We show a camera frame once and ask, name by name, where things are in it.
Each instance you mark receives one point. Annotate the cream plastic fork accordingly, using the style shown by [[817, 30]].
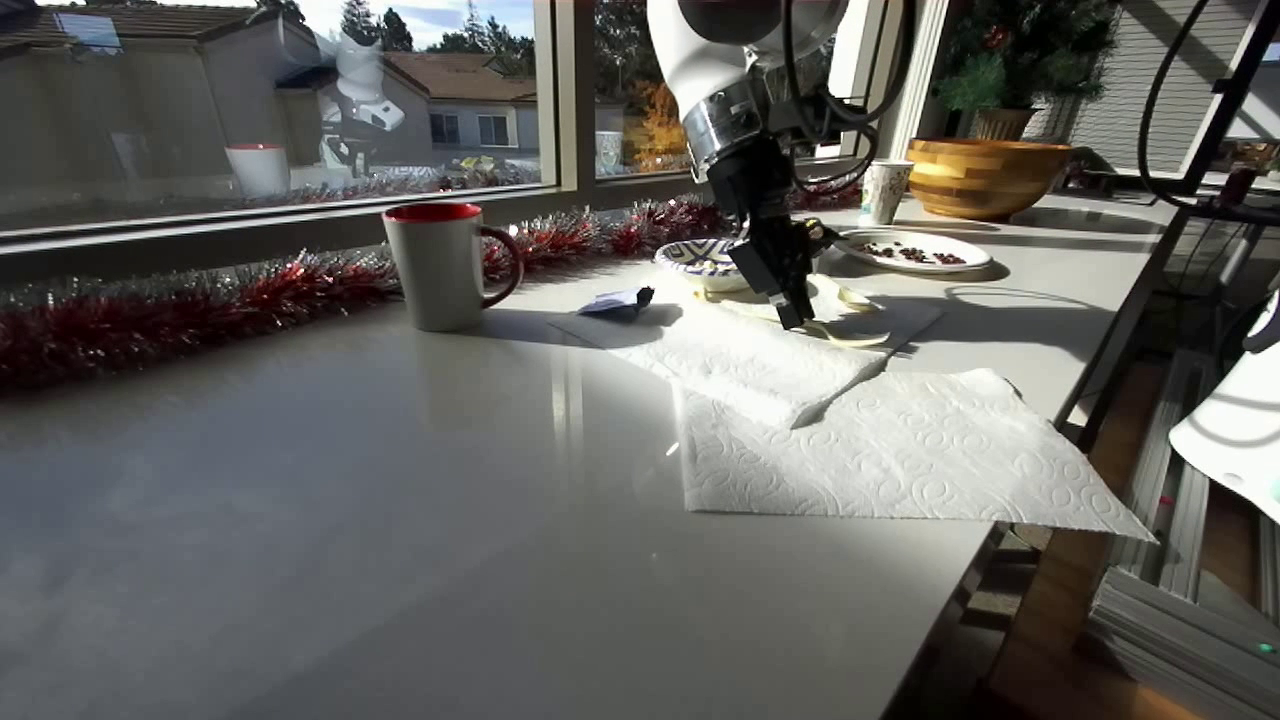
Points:
[[853, 338]]

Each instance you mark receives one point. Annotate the patterned paper cup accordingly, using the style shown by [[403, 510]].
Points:
[[885, 193]]

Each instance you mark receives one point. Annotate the small dark object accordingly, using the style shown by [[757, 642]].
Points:
[[618, 306]]

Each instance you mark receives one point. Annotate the red silver tinsel garland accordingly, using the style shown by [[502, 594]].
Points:
[[163, 320]]

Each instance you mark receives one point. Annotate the white paper sheet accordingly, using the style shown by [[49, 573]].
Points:
[[1234, 434]]

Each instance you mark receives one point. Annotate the aluminium frame rails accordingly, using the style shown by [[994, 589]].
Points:
[[1181, 612]]

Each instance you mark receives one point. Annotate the green potted plant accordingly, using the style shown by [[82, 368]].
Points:
[[1022, 55]]

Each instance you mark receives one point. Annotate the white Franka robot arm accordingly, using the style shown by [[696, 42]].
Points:
[[725, 64]]

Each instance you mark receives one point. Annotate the white flat paper towel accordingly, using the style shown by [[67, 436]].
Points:
[[907, 460]]

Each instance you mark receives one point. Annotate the cream plastic utensil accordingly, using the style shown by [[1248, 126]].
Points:
[[861, 300]]

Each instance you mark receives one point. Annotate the window frame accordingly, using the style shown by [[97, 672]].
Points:
[[565, 95]]

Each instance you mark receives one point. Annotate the black square tray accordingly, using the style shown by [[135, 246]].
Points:
[[827, 235]]

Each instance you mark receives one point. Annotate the white plate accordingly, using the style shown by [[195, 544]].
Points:
[[923, 262]]

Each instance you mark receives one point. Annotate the white mug red inside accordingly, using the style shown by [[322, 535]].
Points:
[[443, 274]]

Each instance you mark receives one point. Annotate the dark coffee beans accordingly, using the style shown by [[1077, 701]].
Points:
[[926, 251]]

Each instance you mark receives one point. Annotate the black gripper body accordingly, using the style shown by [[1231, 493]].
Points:
[[764, 200]]

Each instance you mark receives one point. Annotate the white folded paper towel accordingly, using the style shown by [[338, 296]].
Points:
[[760, 366]]

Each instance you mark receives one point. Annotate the wooden bowl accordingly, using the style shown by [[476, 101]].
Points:
[[987, 180]]

